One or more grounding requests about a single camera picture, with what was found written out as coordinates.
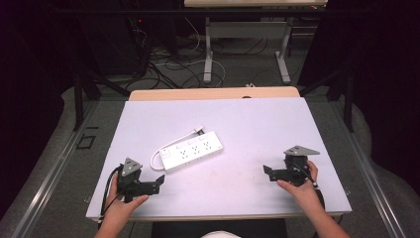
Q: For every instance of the black metal stand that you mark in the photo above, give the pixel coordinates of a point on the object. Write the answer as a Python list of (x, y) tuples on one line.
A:
[(79, 99), (346, 95)]

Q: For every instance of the white power strip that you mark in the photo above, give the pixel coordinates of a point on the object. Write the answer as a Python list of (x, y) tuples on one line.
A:
[(191, 150)]

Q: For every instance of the person's right hand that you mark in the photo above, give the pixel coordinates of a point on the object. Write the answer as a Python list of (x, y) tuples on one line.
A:
[(303, 193)]

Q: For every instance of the aluminium floor rail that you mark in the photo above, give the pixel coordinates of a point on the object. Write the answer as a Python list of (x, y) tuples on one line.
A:
[(369, 172), (49, 175)]

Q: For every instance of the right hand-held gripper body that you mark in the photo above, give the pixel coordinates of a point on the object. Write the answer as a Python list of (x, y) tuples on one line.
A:
[(295, 173)]

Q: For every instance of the black floor socket cover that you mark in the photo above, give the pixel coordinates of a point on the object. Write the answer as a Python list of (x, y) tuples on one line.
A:
[(86, 142)]

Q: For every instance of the white table mat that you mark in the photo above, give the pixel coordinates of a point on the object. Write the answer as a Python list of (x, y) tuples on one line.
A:
[(251, 132)]

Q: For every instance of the person's left hand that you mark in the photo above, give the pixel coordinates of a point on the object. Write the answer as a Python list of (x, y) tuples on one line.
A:
[(120, 208)]

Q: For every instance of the white power plug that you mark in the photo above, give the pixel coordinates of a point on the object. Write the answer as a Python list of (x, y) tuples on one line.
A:
[(199, 130)]

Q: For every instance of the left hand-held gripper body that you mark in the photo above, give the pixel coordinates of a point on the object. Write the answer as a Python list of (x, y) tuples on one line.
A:
[(132, 185)]

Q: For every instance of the white desk with metal legs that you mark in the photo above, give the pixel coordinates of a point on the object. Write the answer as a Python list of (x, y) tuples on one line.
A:
[(247, 29)]

